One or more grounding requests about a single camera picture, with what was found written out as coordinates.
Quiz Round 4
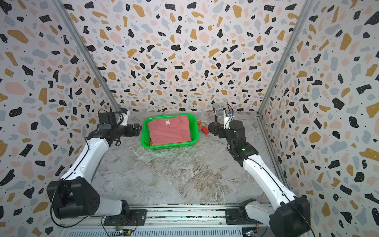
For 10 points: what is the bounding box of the green plastic basket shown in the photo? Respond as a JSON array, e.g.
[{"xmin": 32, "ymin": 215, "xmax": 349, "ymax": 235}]
[{"xmin": 141, "ymin": 114, "xmax": 199, "ymax": 151}]

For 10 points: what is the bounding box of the pink t-shirt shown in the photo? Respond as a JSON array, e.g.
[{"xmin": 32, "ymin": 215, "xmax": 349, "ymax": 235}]
[{"xmin": 148, "ymin": 116, "xmax": 191, "ymax": 146}]

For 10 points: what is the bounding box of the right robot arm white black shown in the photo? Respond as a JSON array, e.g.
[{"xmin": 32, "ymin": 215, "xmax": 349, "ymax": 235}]
[{"xmin": 208, "ymin": 119, "xmax": 312, "ymax": 237}]

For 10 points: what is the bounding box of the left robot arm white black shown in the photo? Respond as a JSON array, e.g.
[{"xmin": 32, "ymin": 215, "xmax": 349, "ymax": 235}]
[{"xmin": 46, "ymin": 108, "xmax": 142, "ymax": 224}]

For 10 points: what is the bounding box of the red toy block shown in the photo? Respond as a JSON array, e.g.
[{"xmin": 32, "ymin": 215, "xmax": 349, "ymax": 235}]
[{"xmin": 201, "ymin": 126, "xmax": 210, "ymax": 135}]

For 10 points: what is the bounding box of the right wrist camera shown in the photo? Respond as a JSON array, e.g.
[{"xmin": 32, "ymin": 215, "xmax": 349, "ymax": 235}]
[{"xmin": 224, "ymin": 110, "xmax": 234, "ymax": 130}]

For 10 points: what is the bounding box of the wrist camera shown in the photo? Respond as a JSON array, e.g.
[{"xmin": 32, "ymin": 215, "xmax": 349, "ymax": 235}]
[
  {"xmin": 119, "ymin": 108, "xmax": 130, "ymax": 126},
  {"xmin": 224, "ymin": 110, "xmax": 234, "ymax": 130}
]

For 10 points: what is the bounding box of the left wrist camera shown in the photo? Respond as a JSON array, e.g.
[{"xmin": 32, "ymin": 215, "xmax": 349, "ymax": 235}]
[{"xmin": 119, "ymin": 108, "xmax": 130, "ymax": 126}]

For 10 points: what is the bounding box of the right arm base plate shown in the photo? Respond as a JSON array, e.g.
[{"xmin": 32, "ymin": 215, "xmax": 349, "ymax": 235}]
[{"xmin": 225, "ymin": 207, "xmax": 262, "ymax": 225}]

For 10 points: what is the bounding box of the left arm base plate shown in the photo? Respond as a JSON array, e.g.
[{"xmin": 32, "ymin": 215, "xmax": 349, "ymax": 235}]
[{"xmin": 103, "ymin": 209, "xmax": 148, "ymax": 226}]

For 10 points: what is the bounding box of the aluminium mounting rail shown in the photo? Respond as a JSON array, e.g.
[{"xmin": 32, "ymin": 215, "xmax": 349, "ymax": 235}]
[{"xmin": 57, "ymin": 203, "xmax": 275, "ymax": 237}]

